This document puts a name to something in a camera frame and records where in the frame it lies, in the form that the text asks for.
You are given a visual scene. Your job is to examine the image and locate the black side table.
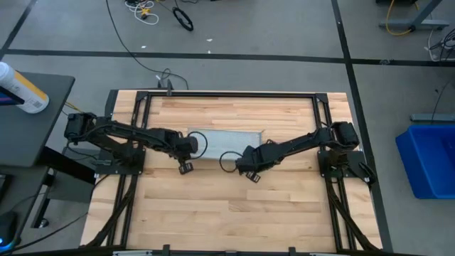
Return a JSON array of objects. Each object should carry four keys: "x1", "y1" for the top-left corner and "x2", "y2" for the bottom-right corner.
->
[{"x1": 0, "y1": 71, "x2": 97, "y2": 230}]

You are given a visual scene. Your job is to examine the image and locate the tangled black and white cables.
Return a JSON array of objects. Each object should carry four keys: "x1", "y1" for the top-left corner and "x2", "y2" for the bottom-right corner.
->
[{"x1": 427, "y1": 27, "x2": 455, "y2": 63}]

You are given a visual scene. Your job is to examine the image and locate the white cable bundle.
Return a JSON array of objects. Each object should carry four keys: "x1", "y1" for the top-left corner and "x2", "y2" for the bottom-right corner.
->
[{"x1": 124, "y1": 0, "x2": 160, "y2": 26}]

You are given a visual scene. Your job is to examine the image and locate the white canister with yellow label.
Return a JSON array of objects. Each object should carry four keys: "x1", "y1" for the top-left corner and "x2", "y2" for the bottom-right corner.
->
[{"x1": 0, "y1": 60, "x2": 50, "y2": 115}]

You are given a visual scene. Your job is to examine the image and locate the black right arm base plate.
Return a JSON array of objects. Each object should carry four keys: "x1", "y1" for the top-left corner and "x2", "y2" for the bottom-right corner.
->
[{"x1": 316, "y1": 149, "x2": 378, "y2": 184}]

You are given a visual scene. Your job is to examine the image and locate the black looped left gripper cable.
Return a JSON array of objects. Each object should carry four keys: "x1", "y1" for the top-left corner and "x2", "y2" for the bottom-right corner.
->
[{"x1": 186, "y1": 131, "x2": 209, "y2": 161}]

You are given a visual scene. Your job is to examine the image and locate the black coiled cable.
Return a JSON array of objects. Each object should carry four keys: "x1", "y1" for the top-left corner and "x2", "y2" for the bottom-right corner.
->
[{"x1": 171, "y1": 6, "x2": 195, "y2": 33}]

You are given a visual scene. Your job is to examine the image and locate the black looped right gripper cable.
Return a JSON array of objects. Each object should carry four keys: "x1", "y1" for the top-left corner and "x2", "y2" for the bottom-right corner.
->
[{"x1": 218, "y1": 150, "x2": 247, "y2": 174}]

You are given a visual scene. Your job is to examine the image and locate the long black floor cable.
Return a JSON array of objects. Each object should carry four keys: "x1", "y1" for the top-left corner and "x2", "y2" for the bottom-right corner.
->
[{"x1": 105, "y1": 0, "x2": 190, "y2": 90}]

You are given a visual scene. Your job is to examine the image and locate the grey microfiber towel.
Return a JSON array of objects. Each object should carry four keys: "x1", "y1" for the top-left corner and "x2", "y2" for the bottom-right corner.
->
[{"x1": 187, "y1": 128, "x2": 267, "y2": 162}]

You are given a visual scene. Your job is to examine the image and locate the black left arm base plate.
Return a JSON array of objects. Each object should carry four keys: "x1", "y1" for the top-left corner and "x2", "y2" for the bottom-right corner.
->
[{"x1": 94, "y1": 146, "x2": 147, "y2": 176}]

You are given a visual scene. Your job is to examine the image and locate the blue plastic bin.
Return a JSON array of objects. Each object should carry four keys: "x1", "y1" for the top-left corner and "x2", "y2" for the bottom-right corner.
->
[{"x1": 395, "y1": 124, "x2": 455, "y2": 201}]

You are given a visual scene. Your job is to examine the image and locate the yellow floor cable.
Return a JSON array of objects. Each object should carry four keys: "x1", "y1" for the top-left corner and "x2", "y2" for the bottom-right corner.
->
[{"x1": 385, "y1": 0, "x2": 421, "y2": 37}]

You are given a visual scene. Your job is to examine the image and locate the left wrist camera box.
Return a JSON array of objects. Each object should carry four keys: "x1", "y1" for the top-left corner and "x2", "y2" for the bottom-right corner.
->
[{"x1": 178, "y1": 161, "x2": 196, "y2": 176}]

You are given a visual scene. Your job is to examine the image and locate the grey metal stand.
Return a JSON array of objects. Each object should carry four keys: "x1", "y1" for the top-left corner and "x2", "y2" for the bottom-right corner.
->
[{"x1": 378, "y1": 0, "x2": 451, "y2": 33}]

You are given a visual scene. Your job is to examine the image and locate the grey metal foot bar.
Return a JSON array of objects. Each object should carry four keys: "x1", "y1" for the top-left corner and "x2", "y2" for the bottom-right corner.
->
[{"x1": 409, "y1": 112, "x2": 455, "y2": 124}]

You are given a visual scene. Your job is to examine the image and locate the black looped gripper cable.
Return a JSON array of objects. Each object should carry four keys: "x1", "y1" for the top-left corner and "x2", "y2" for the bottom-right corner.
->
[
  {"x1": 186, "y1": 131, "x2": 209, "y2": 161},
  {"x1": 218, "y1": 150, "x2": 247, "y2": 174}
]

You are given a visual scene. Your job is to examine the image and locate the black aluminium table frame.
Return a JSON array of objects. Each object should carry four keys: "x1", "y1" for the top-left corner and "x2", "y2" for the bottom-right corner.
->
[{"x1": 80, "y1": 89, "x2": 384, "y2": 256}]

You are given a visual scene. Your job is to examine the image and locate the black cable bundle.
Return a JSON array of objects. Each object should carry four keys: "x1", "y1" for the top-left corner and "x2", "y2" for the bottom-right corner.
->
[
  {"x1": 324, "y1": 177, "x2": 382, "y2": 252},
  {"x1": 84, "y1": 174, "x2": 140, "y2": 249}
]

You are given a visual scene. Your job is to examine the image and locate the black rounded device with light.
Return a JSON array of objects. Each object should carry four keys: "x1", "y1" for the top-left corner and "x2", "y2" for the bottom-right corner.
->
[{"x1": 0, "y1": 210, "x2": 19, "y2": 250}]

